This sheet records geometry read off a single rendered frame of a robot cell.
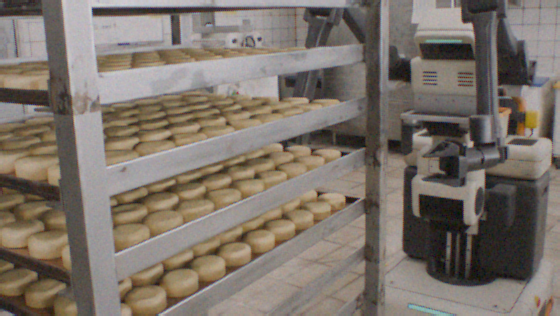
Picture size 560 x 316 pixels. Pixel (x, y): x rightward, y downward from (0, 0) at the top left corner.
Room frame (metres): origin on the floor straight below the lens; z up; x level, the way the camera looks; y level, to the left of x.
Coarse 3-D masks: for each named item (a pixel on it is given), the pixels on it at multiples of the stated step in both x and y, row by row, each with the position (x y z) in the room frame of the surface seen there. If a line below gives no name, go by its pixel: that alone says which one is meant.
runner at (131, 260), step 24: (336, 168) 0.92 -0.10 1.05; (264, 192) 0.76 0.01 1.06; (288, 192) 0.81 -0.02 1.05; (216, 216) 0.68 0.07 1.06; (240, 216) 0.72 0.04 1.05; (144, 240) 0.59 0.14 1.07; (168, 240) 0.61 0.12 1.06; (192, 240) 0.64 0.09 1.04; (120, 264) 0.56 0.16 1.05; (144, 264) 0.58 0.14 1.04; (72, 288) 0.51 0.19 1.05
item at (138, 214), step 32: (224, 160) 0.97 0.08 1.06; (256, 160) 0.96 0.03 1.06; (288, 160) 0.98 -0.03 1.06; (320, 160) 0.95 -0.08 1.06; (0, 192) 0.82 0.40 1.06; (128, 192) 0.79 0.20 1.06; (160, 192) 0.79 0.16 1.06; (192, 192) 0.79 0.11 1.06; (224, 192) 0.78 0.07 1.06; (256, 192) 0.80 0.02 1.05; (0, 224) 0.68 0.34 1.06; (32, 224) 0.66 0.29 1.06; (64, 224) 0.69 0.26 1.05; (128, 224) 0.65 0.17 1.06; (160, 224) 0.66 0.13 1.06; (32, 256) 0.61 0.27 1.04; (64, 256) 0.57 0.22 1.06
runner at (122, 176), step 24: (288, 120) 0.81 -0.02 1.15; (312, 120) 0.86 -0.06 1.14; (336, 120) 0.92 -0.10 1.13; (192, 144) 0.65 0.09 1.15; (216, 144) 0.68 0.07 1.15; (240, 144) 0.72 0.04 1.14; (264, 144) 0.76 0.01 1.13; (120, 168) 0.57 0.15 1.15; (144, 168) 0.59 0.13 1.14; (168, 168) 0.62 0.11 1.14; (192, 168) 0.65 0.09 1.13; (120, 192) 0.56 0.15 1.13
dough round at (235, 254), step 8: (216, 248) 0.80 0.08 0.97; (224, 248) 0.80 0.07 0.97; (232, 248) 0.79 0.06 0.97; (240, 248) 0.79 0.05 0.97; (248, 248) 0.79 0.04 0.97; (224, 256) 0.77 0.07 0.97; (232, 256) 0.77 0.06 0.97; (240, 256) 0.77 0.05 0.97; (248, 256) 0.79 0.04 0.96; (232, 264) 0.77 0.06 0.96; (240, 264) 0.77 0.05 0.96
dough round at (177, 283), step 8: (168, 272) 0.72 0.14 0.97; (176, 272) 0.72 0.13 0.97; (184, 272) 0.71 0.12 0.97; (192, 272) 0.71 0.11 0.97; (160, 280) 0.70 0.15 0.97; (168, 280) 0.69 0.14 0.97; (176, 280) 0.69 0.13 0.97; (184, 280) 0.69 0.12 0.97; (192, 280) 0.69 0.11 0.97; (168, 288) 0.68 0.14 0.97; (176, 288) 0.68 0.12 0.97; (184, 288) 0.68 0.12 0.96; (192, 288) 0.69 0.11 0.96; (168, 296) 0.69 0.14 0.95; (176, 296) 0.68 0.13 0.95; (184, 296) 0.68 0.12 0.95
